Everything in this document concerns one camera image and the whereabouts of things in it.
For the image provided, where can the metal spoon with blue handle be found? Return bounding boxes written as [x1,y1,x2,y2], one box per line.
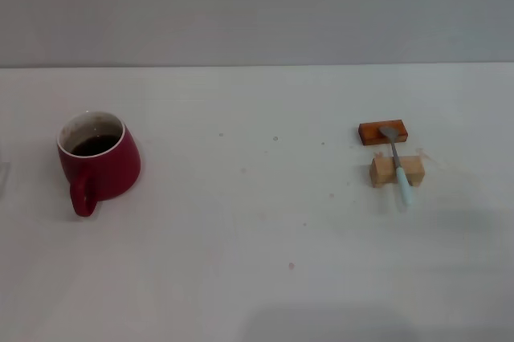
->
[379,125,415,207]

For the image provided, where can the red ceramic coffee cup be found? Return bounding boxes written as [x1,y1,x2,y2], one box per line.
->
[55,110,142,218]

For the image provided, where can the light wooden spoon rest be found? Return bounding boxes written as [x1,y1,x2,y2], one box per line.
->
[369,155,426,189]

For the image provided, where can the orange-brown wooden block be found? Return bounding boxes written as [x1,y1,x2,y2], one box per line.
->
[357,119,410,147]

